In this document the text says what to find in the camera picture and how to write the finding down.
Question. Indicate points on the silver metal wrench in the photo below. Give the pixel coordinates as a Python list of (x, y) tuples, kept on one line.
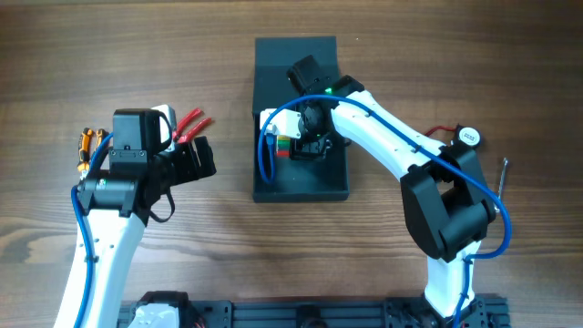
[(502, 180)]

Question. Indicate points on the red handled snips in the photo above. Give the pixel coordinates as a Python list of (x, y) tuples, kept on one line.
[(189, 126)]

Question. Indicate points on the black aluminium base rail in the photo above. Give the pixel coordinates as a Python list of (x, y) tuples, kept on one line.
[(484, 311)]

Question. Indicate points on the dark green open box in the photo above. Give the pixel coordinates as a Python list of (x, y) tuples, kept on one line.
[(296, 180)]

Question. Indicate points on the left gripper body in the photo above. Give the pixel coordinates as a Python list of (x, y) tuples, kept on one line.
[(192, 160)]

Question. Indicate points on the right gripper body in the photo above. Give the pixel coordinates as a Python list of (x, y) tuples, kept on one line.
[(309, 147)]

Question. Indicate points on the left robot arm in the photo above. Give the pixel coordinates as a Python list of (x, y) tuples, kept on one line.
[(147, 152)]

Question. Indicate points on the clear case coloured screwdrivers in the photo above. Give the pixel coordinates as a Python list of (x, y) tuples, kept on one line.
[(283, 145)]

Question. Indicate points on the black round tape measure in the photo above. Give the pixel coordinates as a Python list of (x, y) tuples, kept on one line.
[(462, 134)]

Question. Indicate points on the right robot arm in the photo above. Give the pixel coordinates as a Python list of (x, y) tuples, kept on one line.
[(447, 204)]

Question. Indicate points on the orange black pliers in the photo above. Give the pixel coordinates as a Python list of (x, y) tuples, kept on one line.
[(84, 153)]

